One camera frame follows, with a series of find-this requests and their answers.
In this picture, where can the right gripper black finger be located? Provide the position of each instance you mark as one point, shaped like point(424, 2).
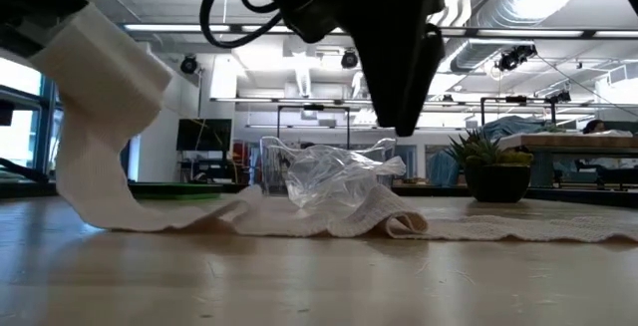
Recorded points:
point(428, 77)
point(389, 77)

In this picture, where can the clear plastic bag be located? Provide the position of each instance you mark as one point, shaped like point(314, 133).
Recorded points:
point(339, 176)

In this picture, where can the white elastic bandage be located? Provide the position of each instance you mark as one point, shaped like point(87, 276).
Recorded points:
point(109, 116)

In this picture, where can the black ceiling spotlight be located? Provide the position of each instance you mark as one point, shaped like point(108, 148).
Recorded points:
point(189, 64)
point(349, 59)

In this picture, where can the black metal stand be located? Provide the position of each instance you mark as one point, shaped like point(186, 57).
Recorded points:
point(314, 107)
point(516, 99)

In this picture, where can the black track light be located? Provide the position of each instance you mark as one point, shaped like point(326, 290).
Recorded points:
point(516, 58)

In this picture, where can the potted succulent plant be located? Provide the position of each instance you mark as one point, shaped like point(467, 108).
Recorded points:
point(498, 181)

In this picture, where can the large window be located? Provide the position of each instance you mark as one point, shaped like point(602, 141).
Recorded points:
point(20, 131)

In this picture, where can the ceiling light strip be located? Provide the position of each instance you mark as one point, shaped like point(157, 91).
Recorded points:
point(169, 27)

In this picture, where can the clear plastic bin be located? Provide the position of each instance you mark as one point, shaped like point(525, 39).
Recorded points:
point(271, 166)

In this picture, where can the wooden workbench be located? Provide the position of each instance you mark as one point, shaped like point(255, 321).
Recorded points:
point(573, 141)

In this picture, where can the red cabinet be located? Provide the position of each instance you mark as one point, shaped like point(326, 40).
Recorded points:
point(242, 154)

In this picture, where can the person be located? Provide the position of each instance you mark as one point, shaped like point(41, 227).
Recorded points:
point(594, 126)

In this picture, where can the black monitor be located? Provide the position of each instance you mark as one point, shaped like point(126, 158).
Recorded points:
point(204, 134)

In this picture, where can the green container lid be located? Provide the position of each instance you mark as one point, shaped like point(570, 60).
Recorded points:
point(174, 191)

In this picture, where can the silver ventilation duct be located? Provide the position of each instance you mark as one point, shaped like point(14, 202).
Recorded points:
point(498, 17)

